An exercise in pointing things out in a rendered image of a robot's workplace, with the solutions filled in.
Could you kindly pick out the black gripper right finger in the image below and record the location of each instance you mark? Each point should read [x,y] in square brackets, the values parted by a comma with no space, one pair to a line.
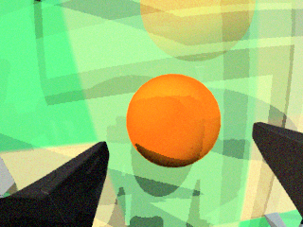
[282,150]

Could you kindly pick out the low clear glass walls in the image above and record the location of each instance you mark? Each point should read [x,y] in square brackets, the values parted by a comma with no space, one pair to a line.
[280,210]

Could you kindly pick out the translucent yellow ball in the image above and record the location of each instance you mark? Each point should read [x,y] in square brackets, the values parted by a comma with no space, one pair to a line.
[196,30]

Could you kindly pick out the orange ball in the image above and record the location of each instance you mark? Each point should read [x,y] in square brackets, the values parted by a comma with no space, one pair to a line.
[173,121]

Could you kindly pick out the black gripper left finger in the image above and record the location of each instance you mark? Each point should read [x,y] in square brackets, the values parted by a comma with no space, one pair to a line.
[66,197]

